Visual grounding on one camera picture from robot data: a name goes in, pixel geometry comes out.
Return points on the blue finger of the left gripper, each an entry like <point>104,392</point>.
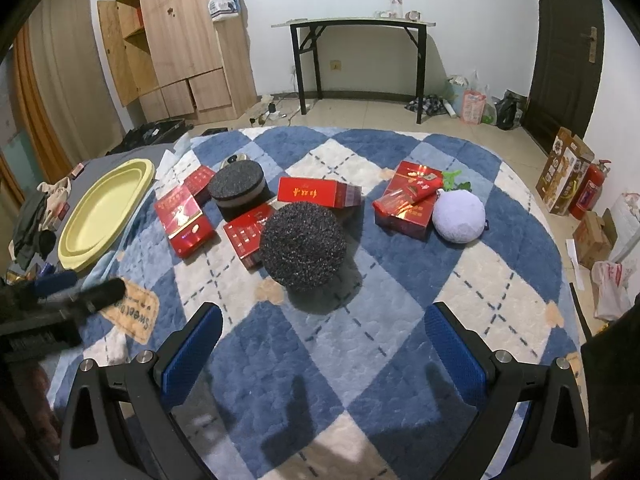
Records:
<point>51,284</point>

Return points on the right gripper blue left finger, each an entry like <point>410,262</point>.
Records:
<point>184,353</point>

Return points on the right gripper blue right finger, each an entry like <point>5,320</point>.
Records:
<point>465,356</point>

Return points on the red cigarette carton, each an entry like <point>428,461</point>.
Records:
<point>185,224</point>

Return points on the red large box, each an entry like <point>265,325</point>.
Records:
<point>414,221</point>

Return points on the large dark glitter round cushion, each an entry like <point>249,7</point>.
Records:
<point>302,246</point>

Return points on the red long carton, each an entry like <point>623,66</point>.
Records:
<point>323,192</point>

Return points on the red slim pack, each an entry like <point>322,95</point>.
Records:
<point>402,199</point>

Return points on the pile of clothes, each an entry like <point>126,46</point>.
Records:
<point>38,220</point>

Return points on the yellow oval plastic tray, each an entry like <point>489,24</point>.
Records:
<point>102,213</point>

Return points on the green plush toy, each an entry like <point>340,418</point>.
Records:
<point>450,182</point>

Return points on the small red box behind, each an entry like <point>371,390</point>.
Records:
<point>197,183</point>

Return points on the blue white checkered blanket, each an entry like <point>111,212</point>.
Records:
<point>343,383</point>

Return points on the open black suitcase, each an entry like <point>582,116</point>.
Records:
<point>165,131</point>

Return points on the red fire extinguisher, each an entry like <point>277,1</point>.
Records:
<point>590,188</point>

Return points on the brown printed cardboard box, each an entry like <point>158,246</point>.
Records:
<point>563,172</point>

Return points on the wooden wardrobe cabinet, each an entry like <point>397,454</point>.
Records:
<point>167,58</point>

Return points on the dark brown door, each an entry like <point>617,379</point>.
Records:
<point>567,70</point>

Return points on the black folding console table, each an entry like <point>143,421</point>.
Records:
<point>360,58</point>

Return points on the small cardboard box by wall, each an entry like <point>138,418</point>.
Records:
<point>595,238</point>

